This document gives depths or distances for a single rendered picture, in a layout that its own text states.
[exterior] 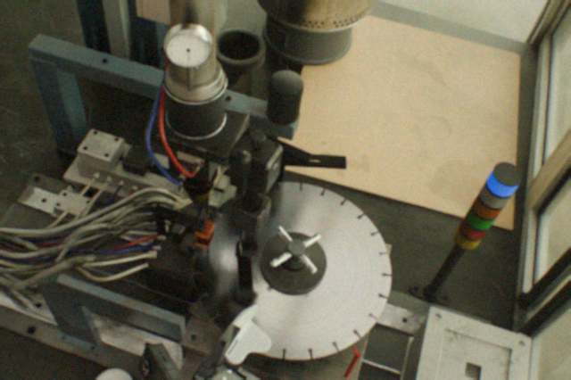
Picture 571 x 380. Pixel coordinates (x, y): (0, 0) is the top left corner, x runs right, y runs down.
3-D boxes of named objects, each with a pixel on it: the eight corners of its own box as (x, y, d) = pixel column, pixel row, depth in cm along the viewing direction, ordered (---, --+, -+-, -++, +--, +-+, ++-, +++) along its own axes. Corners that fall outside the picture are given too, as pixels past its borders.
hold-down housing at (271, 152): (274, 219, 93) (287, 132, 76) (259, 242, 90) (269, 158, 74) (242, 203, 94) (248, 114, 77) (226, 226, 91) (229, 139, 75)
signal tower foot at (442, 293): (451, 293, 125) (456, 287, 123) (449, 308, 123) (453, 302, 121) (411, 280, 126) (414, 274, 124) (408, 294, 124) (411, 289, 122)
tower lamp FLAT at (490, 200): (508, 190, 97) (515, 179, 95) (505, 212, 95) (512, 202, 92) (480, 182, 98) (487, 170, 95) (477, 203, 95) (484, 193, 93)
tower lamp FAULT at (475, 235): (486, 222, 105) (492, 212, 103) (484, 243, 103) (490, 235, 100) (461, 214, 106) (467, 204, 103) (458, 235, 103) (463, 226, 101)
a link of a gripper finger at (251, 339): (285, 322, 86) (252, 380, 81) (249, 302, 87) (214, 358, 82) (287, 314, 83) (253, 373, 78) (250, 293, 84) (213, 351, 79)
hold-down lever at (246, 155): (276, 136, 77) (256, 125, 77) (254, 166, 72) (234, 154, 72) (258, 176, 82) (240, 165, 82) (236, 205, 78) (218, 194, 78)
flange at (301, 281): (265, 297, 99) (267, 291, 96) (254, 237, 105) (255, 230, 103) (333, 288, 101) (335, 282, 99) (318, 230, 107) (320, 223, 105)
